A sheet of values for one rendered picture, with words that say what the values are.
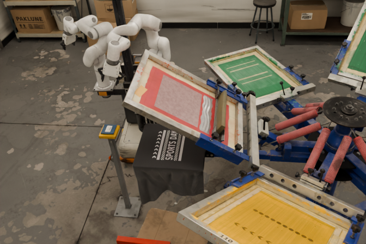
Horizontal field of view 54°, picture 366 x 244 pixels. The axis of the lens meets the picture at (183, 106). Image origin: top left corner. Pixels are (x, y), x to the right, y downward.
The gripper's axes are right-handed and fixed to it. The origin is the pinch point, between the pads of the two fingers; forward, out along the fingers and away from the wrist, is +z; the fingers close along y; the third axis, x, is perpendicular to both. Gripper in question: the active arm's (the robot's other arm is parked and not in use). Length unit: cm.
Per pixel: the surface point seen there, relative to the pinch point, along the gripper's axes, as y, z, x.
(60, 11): 162, 152, -333
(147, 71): -20.9, -6.8, -11.3
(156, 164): -42, 43, 19
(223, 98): -74, -3, -9
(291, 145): -124, 8, 5
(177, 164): -56, 39, 19
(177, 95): -43.9, -0.7, -3.7
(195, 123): -59, 3, 14
